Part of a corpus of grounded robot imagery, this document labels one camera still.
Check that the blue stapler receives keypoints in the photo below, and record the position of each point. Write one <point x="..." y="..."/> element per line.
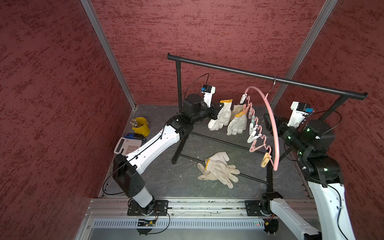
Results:
<point x="135" y="136"/>

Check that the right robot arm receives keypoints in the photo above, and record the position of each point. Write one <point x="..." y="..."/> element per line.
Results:
<point x="332" y="211"/>

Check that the right controller board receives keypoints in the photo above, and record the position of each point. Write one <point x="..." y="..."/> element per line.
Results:
<point x="271" y="226"/>

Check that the yellow cup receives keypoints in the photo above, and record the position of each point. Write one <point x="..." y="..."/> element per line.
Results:
<point x="140" y="126"/>

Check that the left controller board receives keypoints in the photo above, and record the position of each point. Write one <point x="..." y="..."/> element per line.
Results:
<point x="146" y="223"/>

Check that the pink calculator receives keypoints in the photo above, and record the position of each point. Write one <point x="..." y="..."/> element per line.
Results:
<point x="126" y="146"/>

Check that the white work glove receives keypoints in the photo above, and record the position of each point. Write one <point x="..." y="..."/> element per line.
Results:
<point x="238" y="124"/>

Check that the black clothes rack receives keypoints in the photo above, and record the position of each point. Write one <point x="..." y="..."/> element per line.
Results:
<point x="313" y="142"/>

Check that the controller board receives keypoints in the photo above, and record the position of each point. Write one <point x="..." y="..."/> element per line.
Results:
<point x="146" y="223"/>
<point x="271" y="226"/>

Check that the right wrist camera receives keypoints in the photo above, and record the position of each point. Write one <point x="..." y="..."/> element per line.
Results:
<point x="299" y="112"/>

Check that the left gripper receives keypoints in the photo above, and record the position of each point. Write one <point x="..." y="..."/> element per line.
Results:
<point x="214" y="109"/>

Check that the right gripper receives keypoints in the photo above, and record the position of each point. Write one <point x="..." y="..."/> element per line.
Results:
<point x="279" y="122"/>

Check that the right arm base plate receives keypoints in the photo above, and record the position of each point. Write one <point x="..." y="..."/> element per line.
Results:
<point x="260" y="208"/>

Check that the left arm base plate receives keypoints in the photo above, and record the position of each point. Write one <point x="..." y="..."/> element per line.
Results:
<point x="155" y="208"/>

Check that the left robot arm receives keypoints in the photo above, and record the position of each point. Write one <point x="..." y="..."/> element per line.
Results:
<point x="127" y="168"/>

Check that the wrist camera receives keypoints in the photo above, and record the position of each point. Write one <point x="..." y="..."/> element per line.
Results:
<point x="208" y="92"/>
<point x="299" y="112"/>

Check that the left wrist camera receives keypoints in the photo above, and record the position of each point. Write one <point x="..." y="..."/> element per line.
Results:
<point x="208" y="92"/>

